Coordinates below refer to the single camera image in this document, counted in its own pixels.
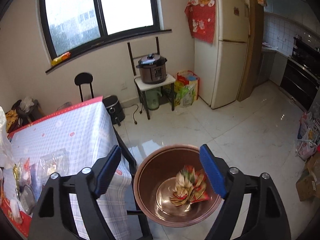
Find colourful snack wrapper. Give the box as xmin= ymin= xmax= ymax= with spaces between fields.
xmin=170 ymin=165 xmax=209 ymax=207

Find clear plastic tray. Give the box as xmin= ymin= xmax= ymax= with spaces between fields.
xmin=37 ymin=148 xmax=69 ymax=183

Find brown plastic trash bin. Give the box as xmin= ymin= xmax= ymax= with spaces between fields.
xmin=133 ymin=145 xmax=221 ymax=228

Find black kitchen oven range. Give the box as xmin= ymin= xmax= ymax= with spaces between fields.
xmin=280 ymin=35 xmax=319 ymax=110

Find cardboard box on floor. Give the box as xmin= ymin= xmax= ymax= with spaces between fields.
xmin=296 ymin=152 xmax=319 ymax=202

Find white plastic bag on table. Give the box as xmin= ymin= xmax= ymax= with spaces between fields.
xmin=0 ymin=107 xmax=15 ymax=169

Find plastic bags on floor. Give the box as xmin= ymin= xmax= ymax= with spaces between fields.
xmin=296 ymin=111 xmax=319 ymax=160

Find plaid and red tablecloth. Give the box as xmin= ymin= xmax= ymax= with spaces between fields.
xmin=9 ymin=97 xmax=131 ymax=239

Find black air fryer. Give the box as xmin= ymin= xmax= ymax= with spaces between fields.
xmin=103 ymin=95 xmax=125 ymax=126

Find colourful shopping bags by fridge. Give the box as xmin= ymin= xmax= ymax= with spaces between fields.
xmin=163 ymin=70 xmax=200 ymax=107

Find green kettle under table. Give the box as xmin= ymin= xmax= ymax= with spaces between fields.
xmin=145 ymin=88 xmax=162 ymax=111

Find small white-top side table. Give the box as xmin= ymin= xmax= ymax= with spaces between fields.
xmin=127 ymin=37 xmax=176 ymax=119

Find cream two-door refrigerator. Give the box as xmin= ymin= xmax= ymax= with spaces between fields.
xmin=194 ymin=0 xmax=249 ymax=109

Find yellow snack bag on sill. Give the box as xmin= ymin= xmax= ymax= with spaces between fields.
xmin=51 ymin=51 xmax=71 ymax=67

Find brown electric pressure cooker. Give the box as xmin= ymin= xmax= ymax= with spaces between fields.
xmin=136 ymin=53 xmax=167 ymax=84

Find black framed window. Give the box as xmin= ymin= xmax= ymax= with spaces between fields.
xmin=39 ymin=0 xmax=170 ymax=74

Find red cloth on refrigerator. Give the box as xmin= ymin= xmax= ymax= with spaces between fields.
xmin=184 ymin=0 xmax=216 ymax=44

